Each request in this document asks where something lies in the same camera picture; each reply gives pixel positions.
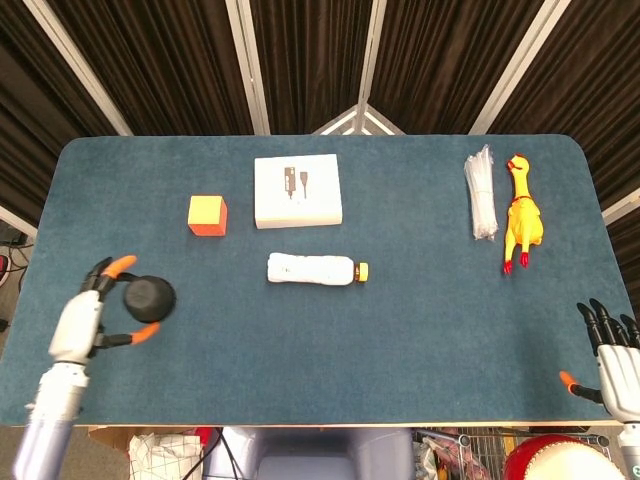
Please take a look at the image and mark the white flat product box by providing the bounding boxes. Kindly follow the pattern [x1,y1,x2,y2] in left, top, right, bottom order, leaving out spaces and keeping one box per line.
[253,153,345,230]

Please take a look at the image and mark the white cable ties bundle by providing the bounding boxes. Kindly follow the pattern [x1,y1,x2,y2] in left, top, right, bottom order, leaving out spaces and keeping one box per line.
[464,144,500,242]

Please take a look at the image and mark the orange foam cube yellow face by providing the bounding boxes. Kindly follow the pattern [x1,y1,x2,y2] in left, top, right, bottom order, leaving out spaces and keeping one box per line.
[188,195,229,237]

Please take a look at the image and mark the yellow rubber chicken toy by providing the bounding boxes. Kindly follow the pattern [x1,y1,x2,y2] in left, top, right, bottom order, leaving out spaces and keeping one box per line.
[502,153,545,277]

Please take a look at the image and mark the white checked cloth bag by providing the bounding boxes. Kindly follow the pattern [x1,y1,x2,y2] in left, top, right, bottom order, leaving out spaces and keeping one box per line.
[128,432,204,480]

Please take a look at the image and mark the metal wire cart basket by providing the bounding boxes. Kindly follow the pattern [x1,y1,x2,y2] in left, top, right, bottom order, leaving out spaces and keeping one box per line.
[412,427,611,451]

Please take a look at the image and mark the grey-blue robot torso base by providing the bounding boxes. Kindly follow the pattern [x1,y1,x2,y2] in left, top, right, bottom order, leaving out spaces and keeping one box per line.
[207,426,416,480]

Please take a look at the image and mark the right robot hand orange thumb tip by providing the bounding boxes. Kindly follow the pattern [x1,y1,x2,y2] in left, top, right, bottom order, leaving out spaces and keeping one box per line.
[558,298,640,424]

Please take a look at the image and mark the dark brown pleated curtain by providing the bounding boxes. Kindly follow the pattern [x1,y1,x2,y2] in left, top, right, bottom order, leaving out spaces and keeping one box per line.
[0,0,640,261]

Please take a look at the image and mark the black cable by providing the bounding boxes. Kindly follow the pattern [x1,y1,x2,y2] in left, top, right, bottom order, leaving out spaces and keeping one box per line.
[189,426,236,480]

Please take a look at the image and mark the black round object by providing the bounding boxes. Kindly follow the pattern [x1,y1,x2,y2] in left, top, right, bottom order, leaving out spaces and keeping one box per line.
[123,273,178,324]

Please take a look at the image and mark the colourful plastic packages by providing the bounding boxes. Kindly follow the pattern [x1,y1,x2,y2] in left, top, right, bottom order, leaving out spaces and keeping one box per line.
[414,434,506,480]

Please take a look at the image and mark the white frame bar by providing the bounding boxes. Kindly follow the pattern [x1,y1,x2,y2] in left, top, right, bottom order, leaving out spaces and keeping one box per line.
[0,203,39,239]
[602,187,640,225]

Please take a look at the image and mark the white-labelled bottle yellow cap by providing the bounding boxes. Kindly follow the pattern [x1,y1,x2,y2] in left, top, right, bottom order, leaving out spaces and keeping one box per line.
[266,252,371,288]

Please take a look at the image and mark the red drum cream head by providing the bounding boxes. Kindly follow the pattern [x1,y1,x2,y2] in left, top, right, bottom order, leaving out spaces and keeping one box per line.
[502,434,629,480]

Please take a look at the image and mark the white frame post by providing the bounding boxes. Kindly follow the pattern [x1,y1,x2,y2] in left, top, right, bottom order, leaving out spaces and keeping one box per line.
[357,0,389,109]
[224,0,272,136]
[468,0,559,135]
[22,0,134,137]

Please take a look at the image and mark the white triangular frame brace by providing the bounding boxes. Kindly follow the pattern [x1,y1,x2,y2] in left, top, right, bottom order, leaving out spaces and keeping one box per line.
[312,103,405,136]

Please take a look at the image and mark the blue felt table cover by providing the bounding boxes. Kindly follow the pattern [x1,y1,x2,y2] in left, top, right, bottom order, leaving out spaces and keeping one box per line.
[0,133,621,427]

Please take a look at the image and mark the brown cardboard box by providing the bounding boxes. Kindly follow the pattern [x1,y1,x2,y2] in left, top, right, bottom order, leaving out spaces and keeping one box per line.
[87,425,132,454]

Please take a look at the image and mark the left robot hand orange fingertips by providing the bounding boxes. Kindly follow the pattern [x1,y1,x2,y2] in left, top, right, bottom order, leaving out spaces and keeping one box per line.
[48,255,162,365]

